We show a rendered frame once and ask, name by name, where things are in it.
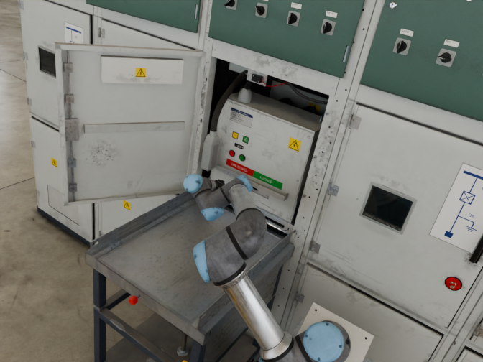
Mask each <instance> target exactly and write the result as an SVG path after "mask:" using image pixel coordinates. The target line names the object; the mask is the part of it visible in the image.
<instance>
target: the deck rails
mask: <svg viewBox="0 0 483 362"><path fill-rule="evenodd" d="M195 202H196V200H195V199H194V197H193V195H192V193H189V192H188V191H185V192H183V193H181V194H179V195H178V196H176V197H174V198H172V199H170V200H168V201H166V202H165V203H163V204H161V205H158V206H157V207H155V208H153V209H151V210H149V211H147V212H146V213H143V214H142V215H140V216H138V217H136V218H134V219H132V220H130V221H129V222H127V223H125V224H123V225H121V226H119V227H118V228H115V229H114V230H112V231H109V232H108V233H106V234H104V235H102V236H100V237H98V238H96V239H95V240H93V241H91V242H90V252H91V253H90V256H92V257H93V258H95V259H98V258H100V257H101V256H103V255H105V254H107V253H108V252H110V251H112V250H114V249H115V248H117V247H119V246H120V245H122V244H124V243H126V242H127V241H129V240H131V239H133V238H134V237H136V236H138V235H139V234H141V233H143V232H145V231H147V230H148V229H150V228H151V227H153V226H156V225H157V224H158V223H161V222H162V221H164V220H165V219H167V218H169V217H170V216H172V215H175V214H176V213H178V212H180V211H181V210H183V209H184V208H187V207H188V206H189V205H192V204H194V203H195ZM291 233H292V231H291V232H290V233H289V234H288V235H286V237H284V239H283V240H281V242H279V243H278V244H277V245H276V246H275V247H274V248H273V249H272V250H270V251H269V252H268V253H267V254H266V255H265V256H264V257H263V258H262V259H260V260H259V261H258V262H257V263H256V264H255V265H254V266H253V267H252V268H251V269H250V270H249V271H248V272H247V275H248V277H249V278H250V280H251V281H252V280H253V278H255V277H256V276H257V275H258V274H259V273H260V272H261V271H262V270H263V269H264V268H265V267H266V266H267V265H268V264H269V263H270V262H271V261H272V260H273V259H274V258H275V257H276V256H277V255H278V254H279V253H280V252H281V251H282V250H284V249H285V248H286V247H287V246H288V245H289V244H290V243H289V240H290V236H291ZM97 241H98V243H97V244H96V245H94V246H93V243H95V242H97ZM229 302H230V299H229V298H228V296H227V295H226V293H223V294H222V295H221V296H220V297H219V298H218V299H217V300H216V301H215V302H214V303H213V304H212V305H211V306H210V307H208V308H207V309H206V310H205V311H204V312H203V313H202V314H201V315H199V316H198V317H197V318H196V319H195V320H194V321H193V322H192V323H191V324H190V325H191V326H193V327H194V328H195V329H196V330H198V331H199V330H200V329H201V328H202V327H203V326H204V325H205V324H206V323H207V322H209V321H210V320H211V319H212V318H213V317H214V316H215V315H216V314H217V313H218V312H219V311H220V310H221V309H222V308H223V307H224V306H225V305H227V304H228V303H229Z"/></svg>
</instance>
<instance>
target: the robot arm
mask: <svg viewBox="0 0 483 362"><path fill-rule="evenodd" d="M183 185H184V188H185V190H186V191H188V192H189V193H192V195H193V197H194V199H195V201H196V202H197V204H198V207H199V208H200V209H201V212H202V214H203V216H204V217H205V219H206V220H207V221H214V220H216V219H217V218H220V216H222V215H223V213H224V212H223V209H222V208H224V207H226V206H227V205H229V204H232V206H233V209H234V212H235V215H236V221H234V222H233V223H231V224H230V225H228V226H227V227H225V228H223V229H221V230H220V231H218V232H217V233H215V234H213V235H212V236H209V237H208V238H206V239H204V240H203V241H201V242H200V243H199V244H197V245H196V246H195V247H194V249H193V257H194V260H195V264H196V266H197V269H198V271H199V273H200V275H201V277H202V279H203V280H204V281H205V282H210V281H212V282H213V284H214V285H215V287H221V288H222V289H223V290H224V291H225V293H226V295H227V296H228V298H229V299H230V301H231V303H232V304H233V306H234V307H235V308H236V310H237V312H238V313H239V315H240V316H241V318H242V320H243V321H244V323H245V324H246V326H247V327H248V328H249V330H250V332H251V333H252V335H253V336H254V338H255V340H256V341H257V342H258V344H259V346H260V351H259V354H260V356H261V357H260V358H259V362H344V361H345V360H346V359H347V358H348V356H349V354H350V350H351V341H350V337H349V334H348V333H347V331H346V330H345V329H344V328H343V327H342V326H341V325H340V324H338V323H337V322H334V321H330V320H324V321H320V322H315V323H313V324H312V325H311V326H309V327H308V329H307V330H305V331H304V332H302V333H300V334H299V335H296V336H295V337H294V338H293V337H292V336H291V334H289V333H288V332H283V331H282V329H281V327H280V326H279V325H278V323H277V321H276V319H275V318H274V317H273V315H272V313H271V312H270V310H269V308H268V307H267V306H266V304H265V302H264V300H263V299H262V298H261V296H260V294H259V292H258V291H257V289H256V288H255V286H254V285H253V284H252V281H251V280H250V278H249V277H248V275H247V273H246V268H247V264H246V263H245V260H247V259H248V258H250V257H251V256H253V255H254V254H256V253H257V252H258V250H259V249H260V247H261V246H262V244H263V242H264V239H265V236H266V232H267V221H266V218H265V216H264V214H263V213H262V211H260V210H259V209H257V207H256V205H255V204H254V201H253V199H252V197H251V195H250V194H249V192H251V191H252V190H253V187H252V185H251V184H250V182H249V181H248V179H247V177H246V175H240V176H238V177H236V178H235V179H233V180H232V181H230V182H228V183H226V184H225V182H224V181H223V180H220V179H218V180H215V181H214V180H212V179H211V178H210V177H209V178H207V177H203V176H200V175H196V174H190V175H188V176H187V177H186V178H185V179H184V183H183Z"/></svg>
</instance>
